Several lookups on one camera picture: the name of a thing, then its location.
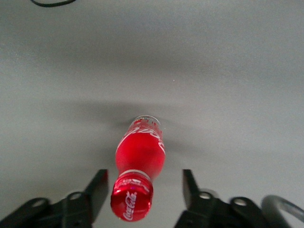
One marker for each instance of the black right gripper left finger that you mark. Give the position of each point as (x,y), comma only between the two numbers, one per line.
(71,209)

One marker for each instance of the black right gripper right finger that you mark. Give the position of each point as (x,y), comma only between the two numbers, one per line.
(209,211)

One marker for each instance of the red coke bottle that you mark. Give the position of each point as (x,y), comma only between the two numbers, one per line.
(137,154)

